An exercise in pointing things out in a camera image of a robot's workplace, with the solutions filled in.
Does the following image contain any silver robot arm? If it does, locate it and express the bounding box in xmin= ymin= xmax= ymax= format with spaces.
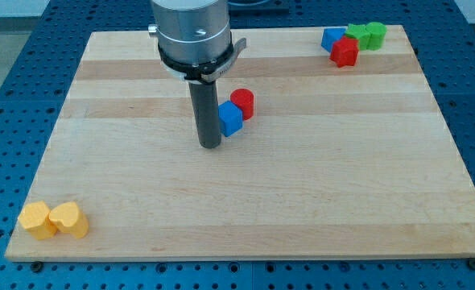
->
xmin=149 ymin=0 xmax=247 ymax=84

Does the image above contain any blue triangle block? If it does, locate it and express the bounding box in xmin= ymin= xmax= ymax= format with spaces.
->
xmin=321 ymin=27 xmax=346 ymax=52

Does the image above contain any red cylinder block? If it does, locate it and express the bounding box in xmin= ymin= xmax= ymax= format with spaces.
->
xmin=230 ymin=89 xmax=254 ymax=120

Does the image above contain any red star block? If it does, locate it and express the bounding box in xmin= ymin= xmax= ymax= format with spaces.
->
xmin=329 ymin=36 xmax=359 ymax=68

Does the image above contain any green cylinder block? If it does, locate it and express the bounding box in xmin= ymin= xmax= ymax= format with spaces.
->
xmin=366 ymin=22 xmax=387 ymax=51

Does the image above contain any green star block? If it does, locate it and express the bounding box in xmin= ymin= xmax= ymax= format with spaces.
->
xmin=345 ymin=23 xmax=371 ymax=51

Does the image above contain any wooden board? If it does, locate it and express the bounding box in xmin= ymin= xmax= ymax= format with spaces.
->
xmin=6 ymin=25 xmax=475 ymax=262

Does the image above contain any yellow heart block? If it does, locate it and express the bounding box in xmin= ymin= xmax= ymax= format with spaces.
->
xmin=48 ymin=201 xmax=89 ymax=238

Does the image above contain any blue cube block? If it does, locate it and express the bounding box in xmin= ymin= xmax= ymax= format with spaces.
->
xmin=218 ymin=101 xmax=243 ymax=137

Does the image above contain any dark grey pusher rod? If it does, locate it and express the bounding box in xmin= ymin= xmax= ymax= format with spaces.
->
xmin=188 ymin=82 xmax=221 ymax=149

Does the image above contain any yellow hexagon block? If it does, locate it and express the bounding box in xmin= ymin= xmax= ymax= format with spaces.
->
xmin=18 ymin=201 xmax=58 ymax=240

